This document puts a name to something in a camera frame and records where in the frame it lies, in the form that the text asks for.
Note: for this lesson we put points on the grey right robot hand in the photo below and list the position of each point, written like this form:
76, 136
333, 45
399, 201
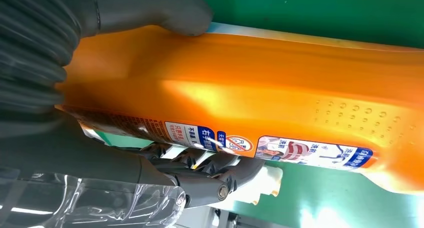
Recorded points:
66, 153

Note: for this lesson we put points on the white shampoo bottle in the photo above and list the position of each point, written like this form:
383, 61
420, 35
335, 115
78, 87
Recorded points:
265, 183

